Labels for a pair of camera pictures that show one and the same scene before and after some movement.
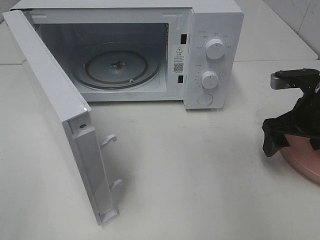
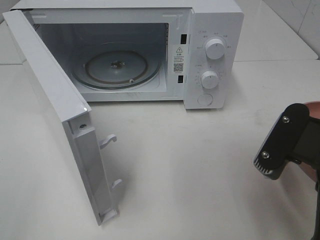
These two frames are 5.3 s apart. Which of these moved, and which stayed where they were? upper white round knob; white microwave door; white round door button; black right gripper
Moved: black right gripper
Stayed: white microwave door; upper white round knob; white round door button
